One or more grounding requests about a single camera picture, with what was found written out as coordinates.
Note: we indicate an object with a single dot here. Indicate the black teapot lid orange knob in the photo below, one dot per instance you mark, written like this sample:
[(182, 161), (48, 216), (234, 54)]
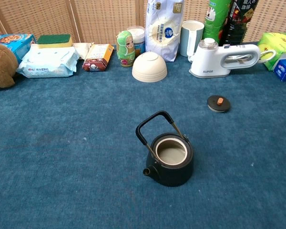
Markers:
[(215, 105)]

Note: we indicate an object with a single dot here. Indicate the black cast iron teapot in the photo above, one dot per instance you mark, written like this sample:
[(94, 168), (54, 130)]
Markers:
[(171, 174)]

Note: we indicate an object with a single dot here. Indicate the cream upturned bowl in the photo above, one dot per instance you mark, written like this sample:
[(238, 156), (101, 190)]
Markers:
[(149, 68)]

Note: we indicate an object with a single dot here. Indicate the orange and brown snack box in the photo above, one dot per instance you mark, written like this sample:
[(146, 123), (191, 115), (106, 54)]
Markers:
[(97, 57)]

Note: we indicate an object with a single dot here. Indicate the white handheld garment steamer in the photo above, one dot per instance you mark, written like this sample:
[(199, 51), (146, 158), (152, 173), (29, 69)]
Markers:
[(207, 59)]

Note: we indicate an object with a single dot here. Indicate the blue table cloth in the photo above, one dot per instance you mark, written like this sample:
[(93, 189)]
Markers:
[(62, 143)]

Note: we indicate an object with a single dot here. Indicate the white paper pack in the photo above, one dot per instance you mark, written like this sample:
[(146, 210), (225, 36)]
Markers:
[(164, 31)]

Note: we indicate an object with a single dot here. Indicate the white measuring cup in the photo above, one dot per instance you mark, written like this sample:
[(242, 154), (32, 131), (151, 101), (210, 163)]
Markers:
[(188, 38)]

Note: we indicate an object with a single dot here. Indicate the white plastic bag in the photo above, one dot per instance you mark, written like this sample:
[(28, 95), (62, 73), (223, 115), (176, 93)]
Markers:
[(82, 48)]

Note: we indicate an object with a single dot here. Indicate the rattan folding screen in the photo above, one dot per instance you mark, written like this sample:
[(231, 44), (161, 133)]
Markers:
[(102, 19)]

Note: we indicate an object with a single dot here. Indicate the light blue wet wipes pack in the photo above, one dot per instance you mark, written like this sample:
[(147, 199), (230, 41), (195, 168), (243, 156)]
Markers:
[(47, 62)]

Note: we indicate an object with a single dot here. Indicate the green and yellow sponge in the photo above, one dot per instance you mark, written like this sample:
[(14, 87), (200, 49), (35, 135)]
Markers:
[(54, 41)]

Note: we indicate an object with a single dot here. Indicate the green chips can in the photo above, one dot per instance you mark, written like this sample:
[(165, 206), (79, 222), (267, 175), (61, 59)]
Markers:
[(215, 21)]

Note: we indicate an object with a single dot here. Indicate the dark beverage bottle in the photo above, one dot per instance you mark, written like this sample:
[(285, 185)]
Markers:
[(238, 23)]

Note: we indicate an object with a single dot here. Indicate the blue cookie box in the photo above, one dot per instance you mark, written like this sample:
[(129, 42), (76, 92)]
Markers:
[(16, 43)]

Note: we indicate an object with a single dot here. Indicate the brown plush toy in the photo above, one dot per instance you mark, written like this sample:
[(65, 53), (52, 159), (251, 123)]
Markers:
[(1, 64)]

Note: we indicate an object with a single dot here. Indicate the green tissue pack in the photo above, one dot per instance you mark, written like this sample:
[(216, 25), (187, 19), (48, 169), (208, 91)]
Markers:
[(278, 45)]

